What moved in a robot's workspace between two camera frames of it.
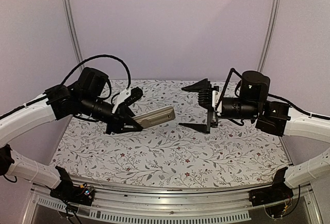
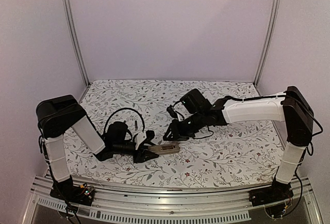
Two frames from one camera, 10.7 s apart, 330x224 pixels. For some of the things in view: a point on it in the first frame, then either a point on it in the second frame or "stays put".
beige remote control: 155,117 to 165,148
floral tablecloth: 169,154 stays put
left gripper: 121,117 to 141,157
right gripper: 212,116 to 177,133
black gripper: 120,98 to 150,134
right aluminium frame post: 277,9 stays put
